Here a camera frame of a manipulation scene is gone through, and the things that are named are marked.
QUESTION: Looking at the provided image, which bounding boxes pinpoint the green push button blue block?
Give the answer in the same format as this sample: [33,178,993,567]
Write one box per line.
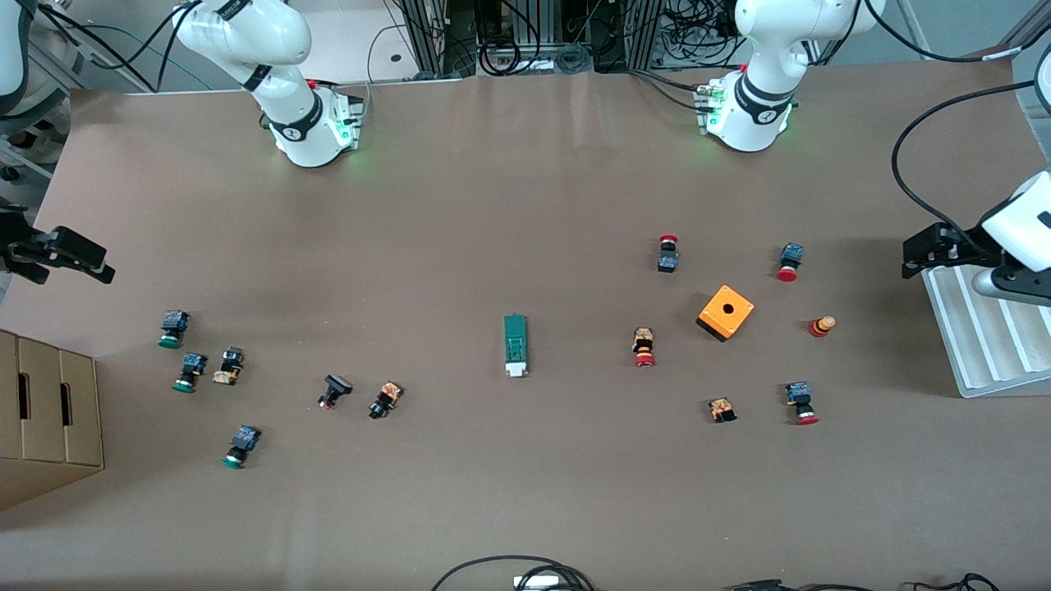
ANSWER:
[172,352,209,394]
[158,310,191,350]
[221,424,263,470]

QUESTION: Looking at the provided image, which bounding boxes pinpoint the white stepped plastic tray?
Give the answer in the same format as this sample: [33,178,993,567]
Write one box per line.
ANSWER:
[921,263,1051,399]

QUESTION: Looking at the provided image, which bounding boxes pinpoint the brown cardboard box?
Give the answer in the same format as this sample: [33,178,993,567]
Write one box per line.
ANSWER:
[0,328,105,510]

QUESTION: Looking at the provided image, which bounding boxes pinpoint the black button orange contact block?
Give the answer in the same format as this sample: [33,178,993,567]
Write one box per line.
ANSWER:
[368,381,404,421]
[212,346,246,387]

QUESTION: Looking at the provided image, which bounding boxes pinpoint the grey metal stand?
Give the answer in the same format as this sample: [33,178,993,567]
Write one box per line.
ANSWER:
[0,0,157,186]

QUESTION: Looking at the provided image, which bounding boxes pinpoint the black square red button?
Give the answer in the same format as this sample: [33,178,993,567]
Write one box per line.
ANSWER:
[318,373,354,411]

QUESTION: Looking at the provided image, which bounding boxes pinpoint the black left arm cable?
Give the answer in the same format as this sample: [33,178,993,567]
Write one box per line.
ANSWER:
[891,80,1037,236]

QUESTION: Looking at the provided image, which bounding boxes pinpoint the orange button enclosure box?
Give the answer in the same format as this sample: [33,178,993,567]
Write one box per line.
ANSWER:
[696,285,755,343]

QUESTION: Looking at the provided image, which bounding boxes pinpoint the tangled black cables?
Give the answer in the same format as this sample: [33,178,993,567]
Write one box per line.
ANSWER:
[661,0,740,50]

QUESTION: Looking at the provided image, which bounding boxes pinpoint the aluminium profile post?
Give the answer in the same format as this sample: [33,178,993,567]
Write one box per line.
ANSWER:
[406,0,451,76]
[622,0,662,71]

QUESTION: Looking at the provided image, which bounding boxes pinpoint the small black cable coil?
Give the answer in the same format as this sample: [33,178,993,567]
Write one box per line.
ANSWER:
[479,37,521,76]

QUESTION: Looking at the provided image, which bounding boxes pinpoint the coiled black cable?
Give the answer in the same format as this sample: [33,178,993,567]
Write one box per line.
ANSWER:
[431,556,596,591]

